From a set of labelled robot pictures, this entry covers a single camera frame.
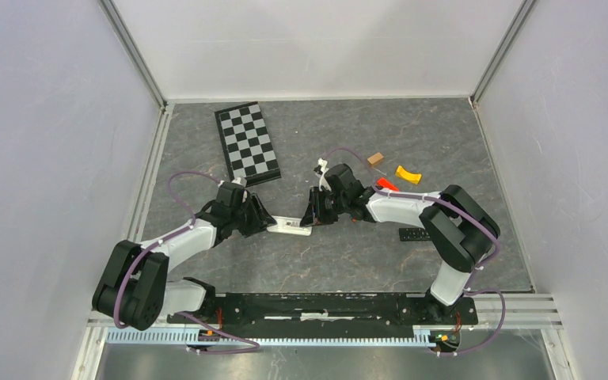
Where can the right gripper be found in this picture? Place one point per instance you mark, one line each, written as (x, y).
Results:
(321, 217)

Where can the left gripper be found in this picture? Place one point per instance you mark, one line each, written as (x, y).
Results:
(261, 218)

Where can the white remote control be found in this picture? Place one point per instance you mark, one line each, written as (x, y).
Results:
(291, 226)

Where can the black remote control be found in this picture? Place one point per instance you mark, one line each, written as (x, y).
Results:
(413, 234)

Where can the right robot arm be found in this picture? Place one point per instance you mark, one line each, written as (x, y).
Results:
(462, 232)

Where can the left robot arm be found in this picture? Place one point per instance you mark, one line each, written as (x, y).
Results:
(134, 288)

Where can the checkered chess board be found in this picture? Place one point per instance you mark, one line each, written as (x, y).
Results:
(246, 144)

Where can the red rectangular block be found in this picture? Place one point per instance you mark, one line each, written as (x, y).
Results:
(383, 183)

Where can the brown wooden block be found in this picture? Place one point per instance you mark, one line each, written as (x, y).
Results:
(375, 159)

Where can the yellow arch block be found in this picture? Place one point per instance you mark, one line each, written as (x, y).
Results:
(408, 176)

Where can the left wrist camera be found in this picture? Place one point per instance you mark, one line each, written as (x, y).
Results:
(241, 181)

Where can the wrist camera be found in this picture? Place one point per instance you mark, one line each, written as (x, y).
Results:
(241, 181)
(320, 170)

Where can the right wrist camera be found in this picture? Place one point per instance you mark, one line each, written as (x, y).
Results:
(320, 170)

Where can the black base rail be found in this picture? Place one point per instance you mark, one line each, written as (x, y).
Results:
(331, 315)

